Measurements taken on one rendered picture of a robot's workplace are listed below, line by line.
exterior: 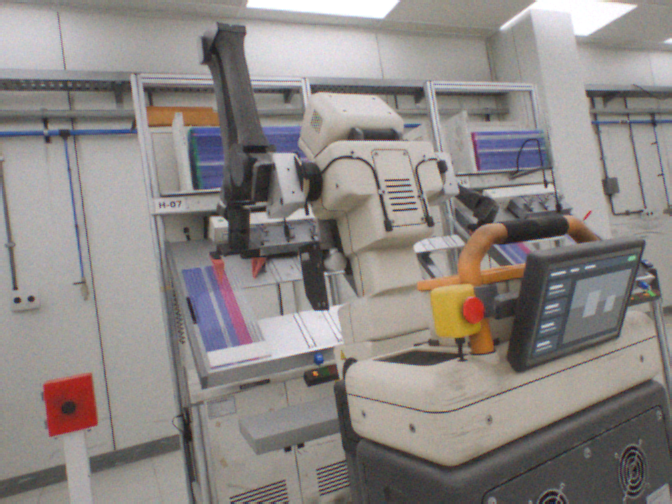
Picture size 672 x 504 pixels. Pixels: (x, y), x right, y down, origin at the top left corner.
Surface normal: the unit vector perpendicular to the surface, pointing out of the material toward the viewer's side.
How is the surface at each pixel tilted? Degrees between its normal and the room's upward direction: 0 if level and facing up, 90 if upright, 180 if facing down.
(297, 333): 43
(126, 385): 90
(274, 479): 90
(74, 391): 90
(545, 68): 90
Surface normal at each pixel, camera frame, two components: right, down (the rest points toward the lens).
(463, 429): 0.50, -0.12
